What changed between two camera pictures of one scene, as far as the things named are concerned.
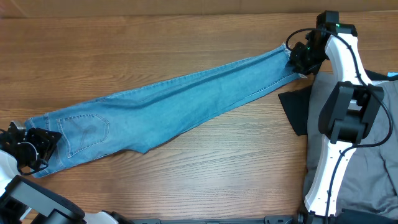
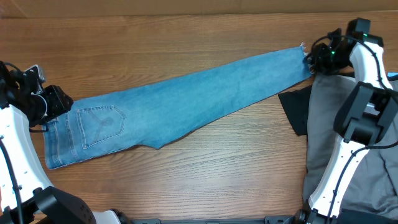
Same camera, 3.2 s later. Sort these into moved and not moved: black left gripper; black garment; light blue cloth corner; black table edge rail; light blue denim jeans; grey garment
Moved: light blue denim jeans; black left gripper
Not moved: grey garment; light blue cloth corner; black garment; black table edge rail
